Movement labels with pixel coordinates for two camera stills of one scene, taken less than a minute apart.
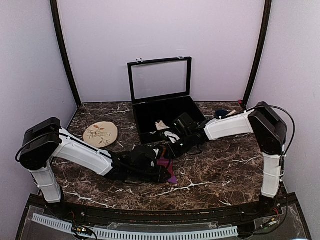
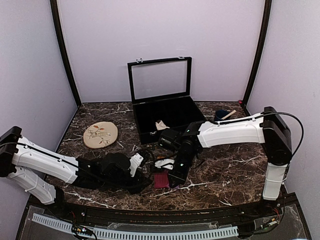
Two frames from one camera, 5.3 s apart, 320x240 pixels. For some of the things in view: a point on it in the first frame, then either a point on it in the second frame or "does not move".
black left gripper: [159, 177] → [139, 187]
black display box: [160, 90] does not move
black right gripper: [175, 154] → [181, 177]
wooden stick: [230, 113] does not move
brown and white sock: [160, 125] does not move
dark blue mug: [221, 113] does not move
